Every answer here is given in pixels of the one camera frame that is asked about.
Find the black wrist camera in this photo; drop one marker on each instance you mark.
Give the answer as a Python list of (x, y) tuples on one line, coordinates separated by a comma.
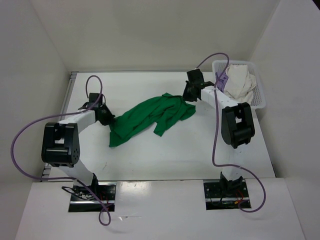
[(95, 98), (195, 77)]

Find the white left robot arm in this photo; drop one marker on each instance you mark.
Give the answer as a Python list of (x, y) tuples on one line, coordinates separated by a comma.
[(61, 144)]

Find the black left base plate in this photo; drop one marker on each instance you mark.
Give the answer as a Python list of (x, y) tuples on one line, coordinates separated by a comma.
[(82, 201)]

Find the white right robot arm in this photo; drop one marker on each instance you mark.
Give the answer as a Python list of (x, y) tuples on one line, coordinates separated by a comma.
[(234, 128)]

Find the cream white t shirt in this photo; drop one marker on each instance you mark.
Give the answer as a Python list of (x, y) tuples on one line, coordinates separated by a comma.
[(240, 83)]

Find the white plastic laundry basket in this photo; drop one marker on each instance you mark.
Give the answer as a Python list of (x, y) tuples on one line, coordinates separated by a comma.
[(259, 101)]

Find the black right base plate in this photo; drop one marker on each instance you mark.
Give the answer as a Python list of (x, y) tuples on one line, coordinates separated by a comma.
[(216, 199)]

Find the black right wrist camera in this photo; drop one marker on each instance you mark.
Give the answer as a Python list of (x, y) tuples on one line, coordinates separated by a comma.
[(195, 77)]

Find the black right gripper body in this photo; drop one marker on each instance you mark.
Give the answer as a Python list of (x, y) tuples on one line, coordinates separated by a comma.
[(187, 95)]

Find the lavender t shirt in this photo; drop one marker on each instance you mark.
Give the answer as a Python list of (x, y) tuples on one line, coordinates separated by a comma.
[(222, 79)]

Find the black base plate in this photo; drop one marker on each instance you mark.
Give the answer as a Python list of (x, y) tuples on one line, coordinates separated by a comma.
[(82, 201), (216, 199)]

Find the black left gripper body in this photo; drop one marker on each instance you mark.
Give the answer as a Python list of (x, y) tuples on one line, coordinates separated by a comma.
[(107, 116)]

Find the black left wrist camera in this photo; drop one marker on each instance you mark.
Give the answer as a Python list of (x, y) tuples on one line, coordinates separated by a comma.
[(95, 98)]

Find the green t shirt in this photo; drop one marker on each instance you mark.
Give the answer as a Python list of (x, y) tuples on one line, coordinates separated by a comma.
[(165, 110)]

